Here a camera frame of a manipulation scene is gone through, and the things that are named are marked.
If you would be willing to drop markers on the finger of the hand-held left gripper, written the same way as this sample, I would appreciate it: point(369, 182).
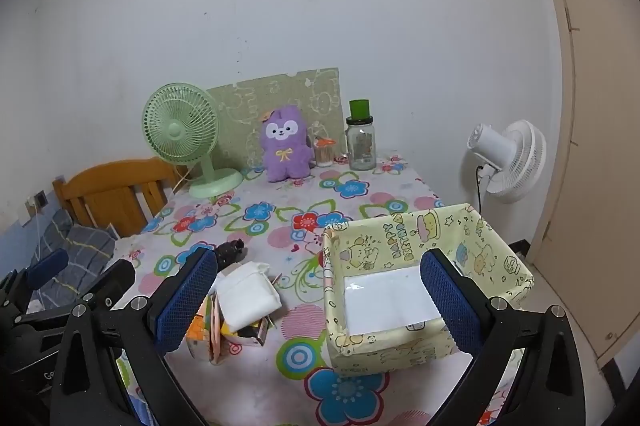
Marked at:
point(114, 278)
point(47, 267)

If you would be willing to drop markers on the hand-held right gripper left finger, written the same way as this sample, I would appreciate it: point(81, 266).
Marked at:
point(184, 301)

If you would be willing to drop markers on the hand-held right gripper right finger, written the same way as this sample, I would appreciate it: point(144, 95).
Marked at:
point(450, 301)

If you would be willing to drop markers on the cartoon animal tissue pack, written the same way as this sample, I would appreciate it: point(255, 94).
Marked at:
point(197, 338)

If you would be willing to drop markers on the pink wet wipes pack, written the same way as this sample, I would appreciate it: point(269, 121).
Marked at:
point(216, 331)

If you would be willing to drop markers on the white tissue pack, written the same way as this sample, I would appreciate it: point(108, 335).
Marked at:
point(245, 296)

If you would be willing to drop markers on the small yellow carton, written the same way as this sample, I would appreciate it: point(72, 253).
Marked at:
point(245, 335)

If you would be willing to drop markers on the blue bed sheet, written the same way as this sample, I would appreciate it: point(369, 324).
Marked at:
point(17, 251)

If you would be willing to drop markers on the grey plaid pillow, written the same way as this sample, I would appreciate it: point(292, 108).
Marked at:
point(85, 246)

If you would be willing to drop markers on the white paper sheet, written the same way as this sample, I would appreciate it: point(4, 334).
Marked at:
point(385, 301)

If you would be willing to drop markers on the black plastic bag roll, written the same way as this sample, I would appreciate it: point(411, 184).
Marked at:
point(227, 252)

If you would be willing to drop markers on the wooden bed headboard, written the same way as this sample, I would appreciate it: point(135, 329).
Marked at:
point(110, 186)

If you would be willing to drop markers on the floral tablecloth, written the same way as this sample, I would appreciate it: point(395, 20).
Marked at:
point(280, 206)

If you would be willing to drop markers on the white standing fan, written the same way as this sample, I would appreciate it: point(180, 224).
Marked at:
point(520, 166)

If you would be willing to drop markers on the green desk fan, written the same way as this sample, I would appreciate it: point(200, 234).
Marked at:
point(175, 128)

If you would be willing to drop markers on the glass jar with green lid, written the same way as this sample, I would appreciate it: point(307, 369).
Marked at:
point(361, 146)

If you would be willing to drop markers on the purple plush toy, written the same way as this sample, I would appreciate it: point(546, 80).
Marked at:
point(285, 151)

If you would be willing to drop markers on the small striped cup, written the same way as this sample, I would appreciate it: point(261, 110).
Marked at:
point(323, 156)

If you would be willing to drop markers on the beige wooden door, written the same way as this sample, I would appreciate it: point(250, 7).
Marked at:
point(590, 156)

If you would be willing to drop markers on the green printed cardboard sheet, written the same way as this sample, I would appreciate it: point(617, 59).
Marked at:
point(240, 106)

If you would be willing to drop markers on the wall socket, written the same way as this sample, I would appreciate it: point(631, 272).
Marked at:
point(41, 200)

